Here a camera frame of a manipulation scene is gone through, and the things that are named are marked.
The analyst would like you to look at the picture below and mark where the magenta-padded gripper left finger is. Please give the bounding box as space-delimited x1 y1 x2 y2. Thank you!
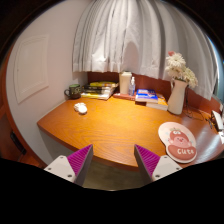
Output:
43 143 94 187

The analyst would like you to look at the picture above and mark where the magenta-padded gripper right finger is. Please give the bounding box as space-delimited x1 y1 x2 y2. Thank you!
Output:
133 143 183 185

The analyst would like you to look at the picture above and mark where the white computer mouse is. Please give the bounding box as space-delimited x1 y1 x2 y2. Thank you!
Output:
73 102 89 115

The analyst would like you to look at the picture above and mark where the orange book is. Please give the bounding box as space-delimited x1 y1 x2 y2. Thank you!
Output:
145 93 169 112

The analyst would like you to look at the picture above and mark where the white ceramic vase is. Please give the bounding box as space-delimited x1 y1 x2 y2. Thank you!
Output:
167 78 189 116

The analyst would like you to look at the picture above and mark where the white flat device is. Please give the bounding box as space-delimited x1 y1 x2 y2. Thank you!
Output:
211 109 224 133

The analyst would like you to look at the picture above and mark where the blue book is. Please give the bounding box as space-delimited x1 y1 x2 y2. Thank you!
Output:
134 88 159 104

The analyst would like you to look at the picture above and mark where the dark mug with green inside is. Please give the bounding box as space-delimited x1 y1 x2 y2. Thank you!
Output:
63 83 83 100

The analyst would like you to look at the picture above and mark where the white and yellow book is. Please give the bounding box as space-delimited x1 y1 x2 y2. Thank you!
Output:
80 91 114 101

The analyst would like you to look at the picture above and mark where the red book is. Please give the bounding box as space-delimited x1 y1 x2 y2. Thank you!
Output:
113 92 138 101

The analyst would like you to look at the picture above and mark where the clear spray bottle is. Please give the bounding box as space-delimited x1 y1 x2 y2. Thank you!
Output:
128 76 137 97

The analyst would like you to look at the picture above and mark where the cream tumbler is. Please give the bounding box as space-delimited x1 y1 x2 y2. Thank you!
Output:
118 70 133 96

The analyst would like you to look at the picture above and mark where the white pleated curtain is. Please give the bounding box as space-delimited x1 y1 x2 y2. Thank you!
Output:
72 0 219 101

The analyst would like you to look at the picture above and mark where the black cable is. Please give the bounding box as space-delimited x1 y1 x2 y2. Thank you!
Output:
182 87 214 129

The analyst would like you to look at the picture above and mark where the white wall panel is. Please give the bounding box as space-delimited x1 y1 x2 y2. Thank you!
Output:
13 34 50 104

